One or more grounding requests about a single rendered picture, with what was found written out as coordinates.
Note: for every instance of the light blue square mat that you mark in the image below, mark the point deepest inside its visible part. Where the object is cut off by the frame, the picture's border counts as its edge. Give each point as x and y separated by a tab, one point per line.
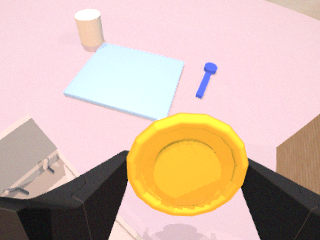
128	80

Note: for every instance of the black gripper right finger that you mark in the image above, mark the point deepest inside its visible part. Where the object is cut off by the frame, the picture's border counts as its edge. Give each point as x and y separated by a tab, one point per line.
280	208

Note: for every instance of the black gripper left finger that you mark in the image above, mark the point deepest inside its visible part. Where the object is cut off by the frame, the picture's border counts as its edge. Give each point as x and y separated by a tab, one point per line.
82	209

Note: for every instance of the tan cylinder with white top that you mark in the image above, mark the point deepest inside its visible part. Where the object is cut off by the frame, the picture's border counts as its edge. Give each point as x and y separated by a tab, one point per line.
90	27

